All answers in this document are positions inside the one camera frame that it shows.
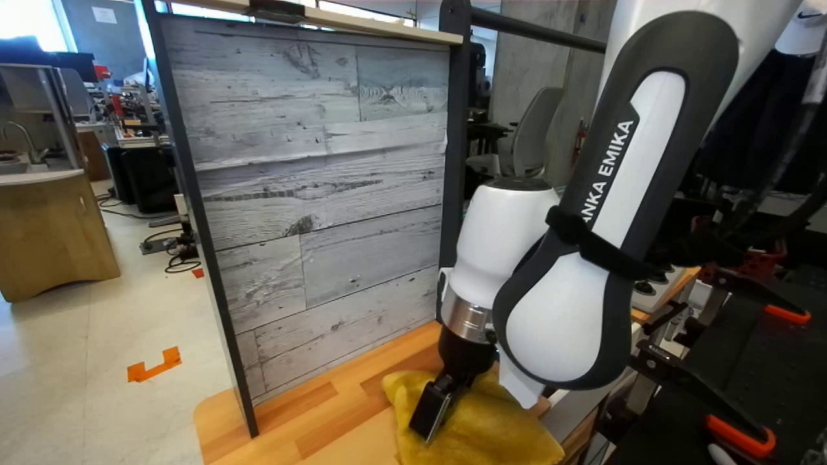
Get round wooden cabinet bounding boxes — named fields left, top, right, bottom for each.
left=0, top=166, right=124, bottom=304

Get black storage bins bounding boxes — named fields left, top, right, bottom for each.
left=107, top=139, right=182, bottom=218

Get light wooden shelf board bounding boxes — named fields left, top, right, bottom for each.
left=165, top=0, right=465, bottom=50

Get wooden stove counter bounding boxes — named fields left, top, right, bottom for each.
left=629, top=263, right=704, bottom=328

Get black hanging jacket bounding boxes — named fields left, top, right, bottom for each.
left=692, top=46, right=827, bottom=196

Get grey office chair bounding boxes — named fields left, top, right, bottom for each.
left=496, top=85, right=569, bottom=185

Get black perforated table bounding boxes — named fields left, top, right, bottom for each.
left=602, top=260, right=827, bottom=465

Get orange plastic crate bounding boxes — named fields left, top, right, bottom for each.
left=739, top=244, right=792, bottom=285

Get black metal frame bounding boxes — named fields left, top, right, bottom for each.
left=140, top=0, right=611, bottom=440

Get striped wooden countertop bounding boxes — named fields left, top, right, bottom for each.
left=195, top=321, right=553, bottom=465

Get black clamp orange handle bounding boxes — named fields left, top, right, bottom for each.
left=713, top=267, right=815, bottom=331
left=626, top=342, right=781, bottom=462

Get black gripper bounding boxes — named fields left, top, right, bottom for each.
left=435, top=321, right=498, bottom=392

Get grey wood plank panel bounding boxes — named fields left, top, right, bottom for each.
left=161, top=14, right=454, bottom=402

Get yellow terry towel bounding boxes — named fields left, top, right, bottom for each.
left=379, top=368, right=569, bottom=465

